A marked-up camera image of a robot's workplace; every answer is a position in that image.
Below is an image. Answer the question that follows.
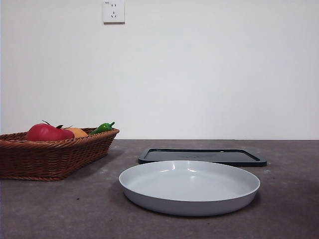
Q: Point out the white wall socket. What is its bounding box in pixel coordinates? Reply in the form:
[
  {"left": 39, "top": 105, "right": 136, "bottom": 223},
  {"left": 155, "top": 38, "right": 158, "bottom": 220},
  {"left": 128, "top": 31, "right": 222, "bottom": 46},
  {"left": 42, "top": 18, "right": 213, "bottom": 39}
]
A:
[{"left": 103, "top": 0, "right": 126, "bottom": 25}]

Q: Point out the green pepper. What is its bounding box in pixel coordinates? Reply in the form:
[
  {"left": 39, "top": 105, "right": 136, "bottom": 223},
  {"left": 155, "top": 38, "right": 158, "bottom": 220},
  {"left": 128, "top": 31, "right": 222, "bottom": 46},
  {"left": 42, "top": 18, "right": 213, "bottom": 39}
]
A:
[{"left": 88, "top": 121, "right": 116, "bottom": 136}]

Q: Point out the brown wicker basket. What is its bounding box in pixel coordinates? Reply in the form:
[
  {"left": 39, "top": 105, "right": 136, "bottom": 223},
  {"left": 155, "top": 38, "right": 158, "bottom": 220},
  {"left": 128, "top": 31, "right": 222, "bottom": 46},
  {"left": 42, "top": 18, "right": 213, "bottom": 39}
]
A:
[{"left": 0, "top": 127, "right": 120, "bottom": 182}]

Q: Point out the orange round fruit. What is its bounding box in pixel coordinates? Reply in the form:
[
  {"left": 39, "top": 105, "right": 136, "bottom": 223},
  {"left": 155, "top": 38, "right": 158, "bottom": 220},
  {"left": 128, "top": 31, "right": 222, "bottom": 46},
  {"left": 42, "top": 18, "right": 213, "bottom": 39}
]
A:
[{"left": 65, "top": 126, "right": 89, "bottom": 138}]

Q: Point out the black rectangular tray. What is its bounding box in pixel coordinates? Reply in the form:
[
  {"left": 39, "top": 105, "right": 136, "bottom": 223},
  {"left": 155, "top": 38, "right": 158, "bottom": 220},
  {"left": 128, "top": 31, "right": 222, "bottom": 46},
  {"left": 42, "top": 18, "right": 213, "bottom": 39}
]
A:
[{"left": 138, "top": 148, "right": 268, "bottom": 167}]

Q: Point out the red tomato with green calyx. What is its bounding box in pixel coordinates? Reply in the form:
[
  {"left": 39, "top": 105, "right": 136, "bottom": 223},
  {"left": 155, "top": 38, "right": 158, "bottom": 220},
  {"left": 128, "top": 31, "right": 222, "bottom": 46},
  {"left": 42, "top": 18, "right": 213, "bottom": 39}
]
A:
[{"left": 24, "top": 120, "right": 75, "bottom": 141}]

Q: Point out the pale grey round plate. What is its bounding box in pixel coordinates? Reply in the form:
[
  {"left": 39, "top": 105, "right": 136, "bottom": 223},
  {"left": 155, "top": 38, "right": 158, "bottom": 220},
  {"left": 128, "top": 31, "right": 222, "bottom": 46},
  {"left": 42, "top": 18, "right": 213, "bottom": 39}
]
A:
[{"left": 118, "top": 160, "right": 261, "bottom": 217}]

